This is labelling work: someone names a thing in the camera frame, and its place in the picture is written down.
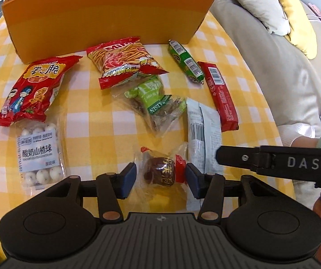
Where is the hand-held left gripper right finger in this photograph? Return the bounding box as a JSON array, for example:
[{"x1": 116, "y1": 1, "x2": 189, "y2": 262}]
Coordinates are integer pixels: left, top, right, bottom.
[{"x1": 185, "y1": 163, "x2": 277, "y2": 221}]

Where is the pink box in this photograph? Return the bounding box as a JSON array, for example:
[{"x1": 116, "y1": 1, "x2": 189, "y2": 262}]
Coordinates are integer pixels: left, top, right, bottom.
[{"x1": 307, "y1": 2, "x2": 321, "y2": 26}]

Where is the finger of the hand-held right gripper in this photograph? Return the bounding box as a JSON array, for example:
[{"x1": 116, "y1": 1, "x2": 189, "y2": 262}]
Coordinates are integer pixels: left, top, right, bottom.
[{"x1": 215, "y1": 145, "x2": 262, "y2": 172}]

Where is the red noodle snack bag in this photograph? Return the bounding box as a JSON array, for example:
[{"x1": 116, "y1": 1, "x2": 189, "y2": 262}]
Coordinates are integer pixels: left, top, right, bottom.
[{"x1": 87, "y1": 36, "x2": 170, "y2": 90}]

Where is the green sausage stick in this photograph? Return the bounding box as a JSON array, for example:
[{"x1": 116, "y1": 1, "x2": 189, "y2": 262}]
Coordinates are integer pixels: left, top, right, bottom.
[{"x1": 168, "y1": 39, "x2": 205, "y2": 85}]

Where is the clear pack of white balls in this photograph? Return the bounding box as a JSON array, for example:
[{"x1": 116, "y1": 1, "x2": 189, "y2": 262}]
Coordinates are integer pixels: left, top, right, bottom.
[{"x1": 16, "y1": 118, "x2": 71, "y2": 189}]

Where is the orange cardboard box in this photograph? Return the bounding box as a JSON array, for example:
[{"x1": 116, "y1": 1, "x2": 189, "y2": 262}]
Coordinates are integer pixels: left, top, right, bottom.
[{"x1": 2, "y1": 0, "x2": 216, "y2": 64}]

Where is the red snack bar packet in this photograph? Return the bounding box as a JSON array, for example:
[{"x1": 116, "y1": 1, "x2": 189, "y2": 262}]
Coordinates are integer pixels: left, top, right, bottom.
[{"x1": 198, "y1": 61, "x2": 239, "y2": 133}]

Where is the clear packet with brown date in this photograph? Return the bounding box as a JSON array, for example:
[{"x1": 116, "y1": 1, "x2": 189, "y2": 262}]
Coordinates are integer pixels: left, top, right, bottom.
[{"x1": 134, "y1": 143, "x2": 190, "y2": 195}]

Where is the white pillow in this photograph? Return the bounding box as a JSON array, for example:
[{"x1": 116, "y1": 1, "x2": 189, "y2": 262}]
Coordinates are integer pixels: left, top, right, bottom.
[{"x1": 216, "y1": 0, "x2": 291, "y2": 35}]

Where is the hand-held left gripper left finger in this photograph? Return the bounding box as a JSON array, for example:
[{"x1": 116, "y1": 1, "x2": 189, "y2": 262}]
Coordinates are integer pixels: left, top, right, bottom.
[{"x1": 46, "y1": 163, "x2": 137, "y2": 221}]

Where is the yellow pillow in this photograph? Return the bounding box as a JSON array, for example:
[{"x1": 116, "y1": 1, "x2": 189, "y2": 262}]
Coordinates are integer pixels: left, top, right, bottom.
[{"x1": 269, "y1": 0, "x2": 318, "y2": 60}]

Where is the person's right forearm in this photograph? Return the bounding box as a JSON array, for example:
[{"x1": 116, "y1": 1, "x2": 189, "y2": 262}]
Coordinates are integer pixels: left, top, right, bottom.
[{"x1": 289, "y1": 123, "x2": 321, "y2": 149}]

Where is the green clear nut packet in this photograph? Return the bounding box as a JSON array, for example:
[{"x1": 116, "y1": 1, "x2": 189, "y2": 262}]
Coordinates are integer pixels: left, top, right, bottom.
[{"x1": 113, "y1": 74, "x2": 187, "y2": 138}]

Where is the red cartoon snack bag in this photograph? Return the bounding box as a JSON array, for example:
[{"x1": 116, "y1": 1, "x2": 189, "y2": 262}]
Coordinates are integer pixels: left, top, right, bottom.
[{"x1": 0, "y1": 55, "x2": 83, "y2": 128}]

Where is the yellow checked tablecloth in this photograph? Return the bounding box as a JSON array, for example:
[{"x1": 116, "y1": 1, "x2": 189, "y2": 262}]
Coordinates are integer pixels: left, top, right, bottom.
[{"x1": 0, "y1": 14, "x2": 290, "y2": 261}]

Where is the white grey snack packet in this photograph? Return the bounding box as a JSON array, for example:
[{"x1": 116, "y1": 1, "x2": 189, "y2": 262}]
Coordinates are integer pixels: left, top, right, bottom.
[{"x1": 186, "y1": 98, "x2": 224, "y2": 176}]

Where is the beige sofa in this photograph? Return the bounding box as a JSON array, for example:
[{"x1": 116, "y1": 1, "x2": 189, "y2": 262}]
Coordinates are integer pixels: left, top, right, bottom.
[{"x1": 205, "y1": 0, "x2": 321, "y2": 210}]

